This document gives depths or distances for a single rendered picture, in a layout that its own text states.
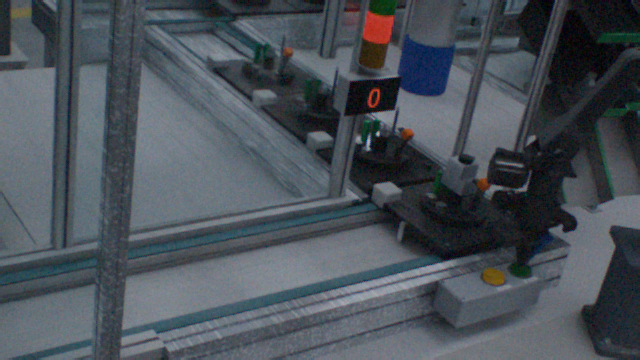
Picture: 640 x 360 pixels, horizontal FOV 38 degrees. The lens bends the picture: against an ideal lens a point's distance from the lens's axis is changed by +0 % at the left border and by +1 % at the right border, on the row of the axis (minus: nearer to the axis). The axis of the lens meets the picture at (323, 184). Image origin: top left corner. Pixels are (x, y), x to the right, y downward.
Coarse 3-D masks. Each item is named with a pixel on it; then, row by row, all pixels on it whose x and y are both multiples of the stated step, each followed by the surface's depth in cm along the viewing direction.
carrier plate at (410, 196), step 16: (416, 192) 193; (384, 208) 187; (400, 208) 185; (416, 208) 186; (416, 224) 180; (432, 224) 181; (432, 240) 176; (448, 240) 177; (464, 240) 178; (480, 240) 179; (448, 256) 174
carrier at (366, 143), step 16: (368, 128) 205; (384, 128) 201; (368, 144) 206; (384, 144) 203; (352, 160) 202; (368, 160) 199; (384, 160) 200; (400, 160) 201; (416, 160) 207; (432, 160) 208; (352, 176) 195; (368, 176) 196; (384, 176) 197; (400, 176) 198; (416, 176) 200; (432, 176) 201; (368, 192) 191
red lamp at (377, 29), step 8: (368, 16) 167; (376, 16) 166; (368, 24) 167; (376, 24) 166; (384, 24) 166; (392, 24) 168; (368, 32) 168; (376, 32) 167; (384, 32) 167; (368, 40) 168; (376, 40) 167; (384, 40) 168
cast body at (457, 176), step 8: (448, 160) 183; (456, 160) 182; (464, 160) 181; (472, 160) 182; (448, 168) 184; (456, 168) 182; (464, 168) 180; (472, 168) 182; (448, 176) 184; (456, 176) 182; (464, 176) 181; (472, 176) 183; (448, 184) 184; (456, 184) 182; (464, 184) 181; (472, 184) 182; (456, 192) 183; (464, 192) 182; (472, 192) 183
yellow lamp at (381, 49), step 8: (368, 48) 169; (376, 48) 168; (384, 48) 169; (360, 56) 171; (368, 56) 169; (376, 56) 169; (384, 56) 170; (368, 64) 170; (376, 64) 170; (384, 64) 171
